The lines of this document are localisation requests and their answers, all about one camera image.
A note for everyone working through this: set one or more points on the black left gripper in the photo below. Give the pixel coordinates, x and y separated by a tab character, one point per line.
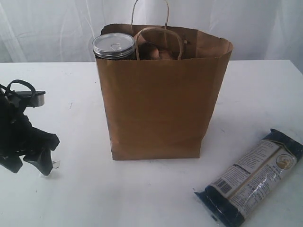
18	137

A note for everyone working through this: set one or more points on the dark can with pull-tab lid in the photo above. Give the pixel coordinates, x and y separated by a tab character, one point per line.
114	46

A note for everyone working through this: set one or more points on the brown paper shopping bag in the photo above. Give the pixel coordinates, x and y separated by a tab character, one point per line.
161	109

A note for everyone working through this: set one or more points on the brown pouch with orange label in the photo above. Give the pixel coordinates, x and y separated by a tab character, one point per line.
151	51

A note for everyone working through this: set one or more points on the long noodle package black ends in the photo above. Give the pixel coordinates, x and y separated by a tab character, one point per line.
234	195

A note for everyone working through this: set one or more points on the silver wrist camera on left arm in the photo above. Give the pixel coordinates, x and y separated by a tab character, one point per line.
25	98

